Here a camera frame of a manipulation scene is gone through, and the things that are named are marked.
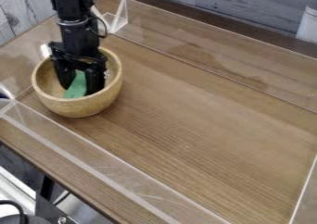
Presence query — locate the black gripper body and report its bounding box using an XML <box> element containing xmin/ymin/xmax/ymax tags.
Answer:
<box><xmin>48</xmin><ymin>16</ymin><xmax>108</xmax><ymax>72</ymax></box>

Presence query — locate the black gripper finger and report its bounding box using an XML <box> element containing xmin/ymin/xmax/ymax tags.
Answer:
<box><xmin>85</xmin><ymin>68</ymin><xmax>106</xmax><ymax>94</ymax></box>
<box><xmin>55</xmin><ymin>60</ymin><xmax>75</xmax><ymax>89</ymax></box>

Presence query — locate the green rectangular block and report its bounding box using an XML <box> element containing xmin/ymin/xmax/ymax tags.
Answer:
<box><xmin>63</xmin><ymin>70</ymin><xmax>87</xmax><ymax>99</ymax></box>

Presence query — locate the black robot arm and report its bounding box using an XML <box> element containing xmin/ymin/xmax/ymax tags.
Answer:
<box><xmin>48</xmin><ymin>0</ymin><xmax>108</xmax><ymax>95</ymax></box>

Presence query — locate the light wooden bowl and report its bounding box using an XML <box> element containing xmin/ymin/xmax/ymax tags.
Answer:
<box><xmin>31</xmin><ymin>47</ymin><xmax>124</xmax><ymax>118</ymax></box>

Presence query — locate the black table leg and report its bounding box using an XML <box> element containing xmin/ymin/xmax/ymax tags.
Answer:
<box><xmin>40</xmin><ymin>176</ymin><xmax>55</xmax><ymax>200</ymax></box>

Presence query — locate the white cylindrical container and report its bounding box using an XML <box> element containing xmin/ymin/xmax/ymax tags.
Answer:
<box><xmin>295</xmin><ymin>3</ymin><xmax>317</xmax><ymax>44</ymax></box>

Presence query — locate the clear acrylic tray wall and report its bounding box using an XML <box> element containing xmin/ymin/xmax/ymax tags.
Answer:
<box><xmin>0</xmin><ymin>0</ymin><xmax>317</xmax><ymax>224</ymax></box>

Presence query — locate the black metal bracket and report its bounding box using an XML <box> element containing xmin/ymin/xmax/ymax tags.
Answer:
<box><xmin>35</xmin><ymin>194</ymin><xmax>77</xmax><ymax>224</ymax></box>

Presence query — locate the black cable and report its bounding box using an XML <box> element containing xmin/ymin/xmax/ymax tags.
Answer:
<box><xmin>0</xmin><ymin>199</ymin><xmax>28</xmax><ymax>224</ymax></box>

